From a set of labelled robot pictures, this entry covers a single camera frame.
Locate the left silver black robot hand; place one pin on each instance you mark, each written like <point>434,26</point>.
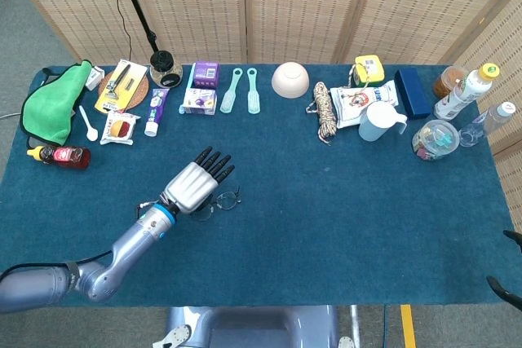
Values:
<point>189,187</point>

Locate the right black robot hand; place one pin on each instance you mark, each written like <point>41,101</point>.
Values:
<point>499,285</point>

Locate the thin metal frame eyeglasses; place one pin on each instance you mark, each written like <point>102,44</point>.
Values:
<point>226,201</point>

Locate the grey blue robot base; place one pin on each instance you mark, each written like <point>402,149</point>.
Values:
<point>253,327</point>

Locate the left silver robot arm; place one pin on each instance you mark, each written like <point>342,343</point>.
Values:
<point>122,250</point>

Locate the purple toothpaste tube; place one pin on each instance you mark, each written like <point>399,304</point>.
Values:
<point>157,107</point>

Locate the white carton with purple print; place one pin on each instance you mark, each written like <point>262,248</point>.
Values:
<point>200,101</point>

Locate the white snack packet red print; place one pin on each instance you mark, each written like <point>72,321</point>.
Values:
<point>120,128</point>

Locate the mint green scrub brush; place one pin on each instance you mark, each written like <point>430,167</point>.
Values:
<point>227,101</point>
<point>253,101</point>

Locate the yellow floor tape strip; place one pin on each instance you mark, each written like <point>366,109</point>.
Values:
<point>408,327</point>

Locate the round woven coaster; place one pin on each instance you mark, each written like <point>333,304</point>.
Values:
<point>142,93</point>

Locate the white plastic spoon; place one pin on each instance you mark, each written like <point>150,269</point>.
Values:
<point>92,135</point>

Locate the purple cardboard box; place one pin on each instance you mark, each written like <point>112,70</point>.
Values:
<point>206,75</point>

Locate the glass jar with black lid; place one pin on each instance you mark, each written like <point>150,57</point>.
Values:
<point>165,71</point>

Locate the razor on yellow card pack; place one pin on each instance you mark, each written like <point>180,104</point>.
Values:
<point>122,87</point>

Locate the red sauce bottle yellow cap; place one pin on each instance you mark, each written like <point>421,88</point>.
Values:
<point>69,157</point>

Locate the small white cardboard box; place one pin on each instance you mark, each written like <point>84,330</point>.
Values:
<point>94,78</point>

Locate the cream upturned bowl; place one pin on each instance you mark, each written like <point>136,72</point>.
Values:
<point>289,81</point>

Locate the clear jar of coloured clips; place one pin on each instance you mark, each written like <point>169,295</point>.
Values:
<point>434,140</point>

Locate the green microfiber cloth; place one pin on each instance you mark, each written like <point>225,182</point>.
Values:
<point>49,107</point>

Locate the clear plastic water bottle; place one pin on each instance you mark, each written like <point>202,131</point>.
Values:
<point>485,122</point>

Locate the white printed plastic bag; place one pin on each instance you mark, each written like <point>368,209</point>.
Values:
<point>350,103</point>

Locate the black stand pole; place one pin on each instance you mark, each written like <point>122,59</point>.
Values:
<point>136,5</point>

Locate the drink bottle with yellow cap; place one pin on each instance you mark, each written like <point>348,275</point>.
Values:
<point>461,97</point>

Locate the pale blue plastic pitcher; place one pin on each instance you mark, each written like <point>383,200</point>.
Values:
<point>377,124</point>

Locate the dark blue rectangular box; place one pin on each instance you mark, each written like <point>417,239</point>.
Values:
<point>414,95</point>

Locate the clear jar with brown contents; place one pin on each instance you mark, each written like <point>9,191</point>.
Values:
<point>446,83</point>

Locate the woven bamboo folding screen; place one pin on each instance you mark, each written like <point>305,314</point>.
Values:
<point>297,5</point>

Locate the yellow green lidded box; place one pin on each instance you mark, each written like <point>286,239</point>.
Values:
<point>369,71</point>

